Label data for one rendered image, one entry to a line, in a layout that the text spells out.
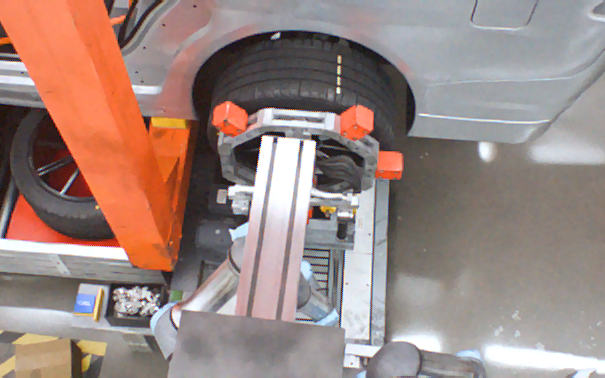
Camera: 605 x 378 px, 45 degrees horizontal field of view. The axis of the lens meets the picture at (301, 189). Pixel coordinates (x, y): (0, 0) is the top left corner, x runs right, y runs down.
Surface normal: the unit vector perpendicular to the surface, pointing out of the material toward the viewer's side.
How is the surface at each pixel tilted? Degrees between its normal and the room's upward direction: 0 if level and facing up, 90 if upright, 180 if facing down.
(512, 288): 0
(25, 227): 0
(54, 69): 90
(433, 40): 90
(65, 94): 90
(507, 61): 90
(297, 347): 0
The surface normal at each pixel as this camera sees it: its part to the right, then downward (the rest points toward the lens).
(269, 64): -0.32, -0.45
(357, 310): 0.01, -0.45
